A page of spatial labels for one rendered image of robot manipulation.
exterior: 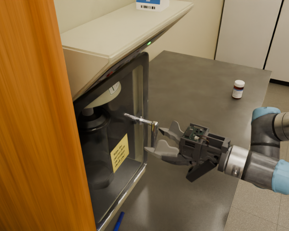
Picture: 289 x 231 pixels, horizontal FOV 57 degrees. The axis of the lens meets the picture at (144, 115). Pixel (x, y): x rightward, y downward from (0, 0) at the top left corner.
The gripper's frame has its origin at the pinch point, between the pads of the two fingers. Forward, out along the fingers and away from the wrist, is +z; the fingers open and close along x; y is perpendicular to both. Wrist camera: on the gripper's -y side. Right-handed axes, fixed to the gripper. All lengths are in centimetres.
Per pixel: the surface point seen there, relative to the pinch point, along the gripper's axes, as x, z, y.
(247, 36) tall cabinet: -284, 14, -60
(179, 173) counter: -9.6, -5.1, -20.4
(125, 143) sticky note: 8.2, 4.5, 3.6
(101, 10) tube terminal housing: 12.0, 5.6, 37.5
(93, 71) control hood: 26.6, -3.1, 34.0
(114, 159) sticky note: 13.6, 4.5, 2.5
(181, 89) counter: -64, 15, -20
